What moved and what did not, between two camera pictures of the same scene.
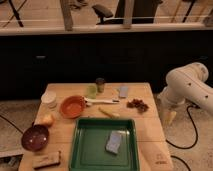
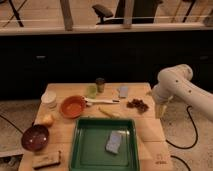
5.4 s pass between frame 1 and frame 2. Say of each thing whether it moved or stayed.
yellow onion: stayed
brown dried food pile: stayed
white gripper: moved
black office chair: stayed
